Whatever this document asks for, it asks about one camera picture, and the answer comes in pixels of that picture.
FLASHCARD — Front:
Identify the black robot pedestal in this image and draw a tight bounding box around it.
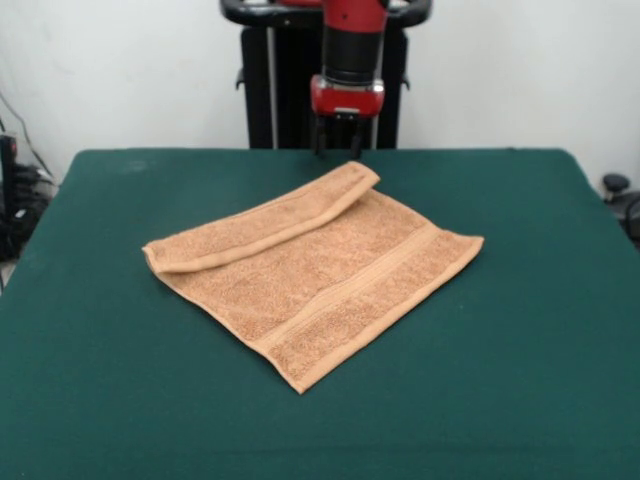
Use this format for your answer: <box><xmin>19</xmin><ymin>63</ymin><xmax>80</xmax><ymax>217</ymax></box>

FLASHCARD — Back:
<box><xmin>218</xmin><ymin>0</ymin><xmax>432</xmax><ymax>150</ymax></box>

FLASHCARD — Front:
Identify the black cable bundle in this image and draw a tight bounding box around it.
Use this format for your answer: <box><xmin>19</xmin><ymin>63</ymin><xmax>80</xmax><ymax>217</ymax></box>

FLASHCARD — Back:
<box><xmin>12</xmin><ymin>163</ymin><xmax>57</xmax><ymax>204</ymax></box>

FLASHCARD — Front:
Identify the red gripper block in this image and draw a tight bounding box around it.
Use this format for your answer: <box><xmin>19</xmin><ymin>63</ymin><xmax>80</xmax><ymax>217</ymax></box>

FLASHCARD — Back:
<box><xmin>309</xmin><ymin>74</ymin><xmax>386</xmax><ymax>160</ymax></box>

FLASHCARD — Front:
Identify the black office chair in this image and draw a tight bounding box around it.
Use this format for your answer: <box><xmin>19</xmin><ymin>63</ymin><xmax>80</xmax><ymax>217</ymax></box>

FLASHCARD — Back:
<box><xmin>601</xmin><ymin>172</ymin><xmax>640</xmax><ymax>249</ymax></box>

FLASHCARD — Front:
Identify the grey cable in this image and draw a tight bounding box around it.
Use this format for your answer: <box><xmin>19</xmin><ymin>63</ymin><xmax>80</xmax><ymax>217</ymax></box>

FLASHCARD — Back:
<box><xmin>0</xmin><ymin>92</ymin><xmax>57</xmax><ymax>182</ymax></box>

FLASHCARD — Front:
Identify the black electronics box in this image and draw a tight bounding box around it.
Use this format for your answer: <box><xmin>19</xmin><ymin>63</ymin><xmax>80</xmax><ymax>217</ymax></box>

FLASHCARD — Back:
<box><xmin>0</xmin><ymin>132</ymin><xmax>21</xmax><ymax>216</ymax></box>

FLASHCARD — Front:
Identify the tan terry towel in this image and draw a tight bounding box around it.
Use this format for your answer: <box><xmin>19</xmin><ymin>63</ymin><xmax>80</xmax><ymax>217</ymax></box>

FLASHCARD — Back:
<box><xmin>141</xmin><ymin>160</ymin><xmax>486</xmax><ymax>396</ymax></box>

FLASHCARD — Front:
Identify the dark green table cloth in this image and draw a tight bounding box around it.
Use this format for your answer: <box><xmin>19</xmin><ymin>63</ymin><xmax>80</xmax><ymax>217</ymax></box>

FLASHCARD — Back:
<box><xmin>0</xmin><ymin>146</ymin><xmax>640</xmax><ymax>480</ymax></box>

